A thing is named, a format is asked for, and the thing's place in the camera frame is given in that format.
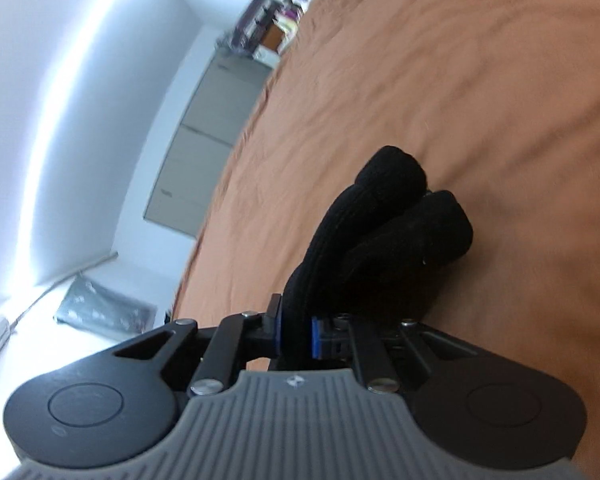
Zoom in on dark patterned floor mat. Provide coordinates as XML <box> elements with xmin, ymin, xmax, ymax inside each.
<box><xmin>53</xmin><ymin>275</ymin><xmax>159</xmax><ymax>337</ymax></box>

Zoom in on brown blanket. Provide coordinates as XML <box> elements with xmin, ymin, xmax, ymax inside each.
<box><xmin>172</xmin><ymin>0</ymin><xmax>600</xmax><ymax>413</ymax></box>

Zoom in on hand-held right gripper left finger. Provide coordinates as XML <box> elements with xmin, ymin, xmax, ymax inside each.
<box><xmin>112</xmin><ymin>293</ymin><xmax>283</xmax><ymax>399</ymax></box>

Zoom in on thin grey cable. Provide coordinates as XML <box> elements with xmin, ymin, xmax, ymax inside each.
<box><xmin>9</xmin><ymin>252</ymin><xmax>119</xmax><ymax>332</ymax></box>

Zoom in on dark brown cabinet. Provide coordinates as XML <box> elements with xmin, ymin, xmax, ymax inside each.
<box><xmin>229</xmin><ymin>0</ymin><xmax>282</xmax><ymax>57</ymax></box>

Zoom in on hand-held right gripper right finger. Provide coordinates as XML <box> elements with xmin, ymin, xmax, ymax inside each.
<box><xmin>311</xmin><ymin>312</ymin><xmax>482</xmax><ymax>394</ymax></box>

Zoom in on wooden side table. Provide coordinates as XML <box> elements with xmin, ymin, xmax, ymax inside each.
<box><xmin>261</xmin><ymin>24</ymin><xmax>290</xmax><ymax>56</ymax></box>

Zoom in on grey padded headboard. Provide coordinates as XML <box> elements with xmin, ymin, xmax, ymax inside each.
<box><xmin>143</xmin><ymin>52</ymin><xmax>277</xmax><ymax>239</ymax></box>

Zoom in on black pants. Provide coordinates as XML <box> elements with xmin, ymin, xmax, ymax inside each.
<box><xmin>282</xmin><ymin>146</ymin><xmax>475</xmax><ymax>362</ymax></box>

